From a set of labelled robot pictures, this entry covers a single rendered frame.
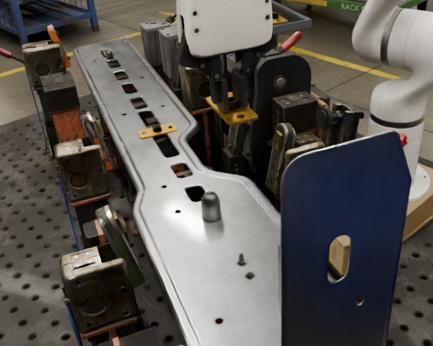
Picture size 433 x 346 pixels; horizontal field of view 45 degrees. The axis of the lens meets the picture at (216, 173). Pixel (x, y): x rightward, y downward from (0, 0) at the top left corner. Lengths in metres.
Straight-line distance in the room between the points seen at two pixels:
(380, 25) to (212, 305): 0.67
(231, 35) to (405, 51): 0.60
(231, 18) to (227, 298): 0.37
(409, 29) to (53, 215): 0.99
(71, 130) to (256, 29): 0.92
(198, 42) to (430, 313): 0.78
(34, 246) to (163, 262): 0.65
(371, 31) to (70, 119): 0.78
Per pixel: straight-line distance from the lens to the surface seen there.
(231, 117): 0.62
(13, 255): 1.40
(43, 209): 1.53
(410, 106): 1.19
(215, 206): 0.85
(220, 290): 0.75
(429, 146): 3.17
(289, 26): 1.25
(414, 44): 1.12
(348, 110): 0.71
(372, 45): 1.15
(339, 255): 0.74
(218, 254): 0.80
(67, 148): 1.05
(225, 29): 0.58
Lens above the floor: 1.53
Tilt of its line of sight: 32 degrees down
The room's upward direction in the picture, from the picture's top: 5 degrees counter-clockwise
